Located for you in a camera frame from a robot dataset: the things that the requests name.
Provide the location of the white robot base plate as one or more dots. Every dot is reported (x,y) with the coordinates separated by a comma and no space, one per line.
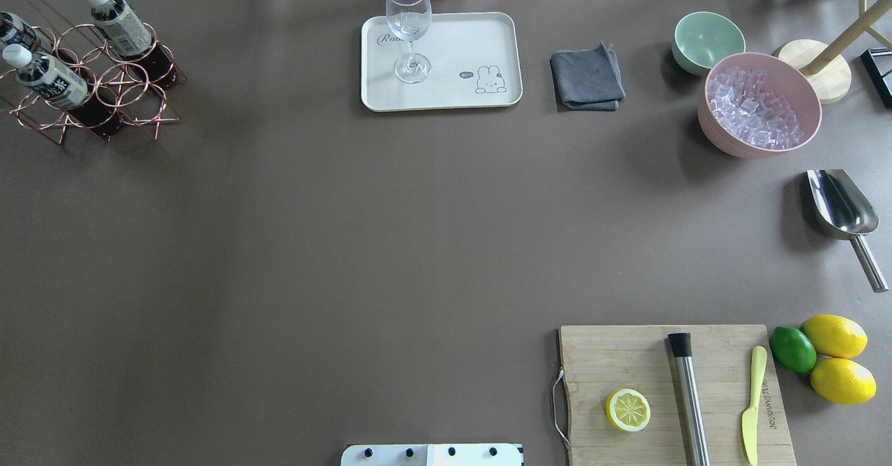
(434,454)

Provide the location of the yellow plastic knife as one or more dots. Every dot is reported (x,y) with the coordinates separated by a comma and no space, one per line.
(750,416)

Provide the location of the yellow lemon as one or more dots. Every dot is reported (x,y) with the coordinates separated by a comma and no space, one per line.
(843,381)
(835,335)

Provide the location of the grey folded cloth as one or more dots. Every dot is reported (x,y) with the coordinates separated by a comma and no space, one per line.
(588,80)

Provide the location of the half lemon slice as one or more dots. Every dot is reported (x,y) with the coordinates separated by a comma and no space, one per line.
(628,410)

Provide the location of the pink bowl with ice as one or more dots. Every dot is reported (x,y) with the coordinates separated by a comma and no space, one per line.
(755,105)

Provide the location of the steel muddler black tip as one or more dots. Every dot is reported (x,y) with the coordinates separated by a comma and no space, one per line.
(680,344)

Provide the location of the metal ice scoop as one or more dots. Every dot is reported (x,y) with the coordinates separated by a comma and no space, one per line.
(846,214)

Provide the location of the cream rabbit tray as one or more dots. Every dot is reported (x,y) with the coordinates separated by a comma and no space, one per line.
(475,64)

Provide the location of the tea bottle white cap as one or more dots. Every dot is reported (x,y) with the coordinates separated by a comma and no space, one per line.
(133,41)
(63,89)
(15,31)

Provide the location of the green bowl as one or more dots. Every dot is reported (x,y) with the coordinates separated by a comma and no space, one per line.
(701,39)

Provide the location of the clear wine glass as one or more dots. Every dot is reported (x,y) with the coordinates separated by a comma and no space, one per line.
(409,20)

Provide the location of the wooden cup stand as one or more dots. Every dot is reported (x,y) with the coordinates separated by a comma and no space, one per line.
(823,64)

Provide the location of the copper wire bottle basket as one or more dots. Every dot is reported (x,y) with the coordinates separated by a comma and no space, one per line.
(83,48)

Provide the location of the green lime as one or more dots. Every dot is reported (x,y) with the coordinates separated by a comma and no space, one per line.
(793,349)

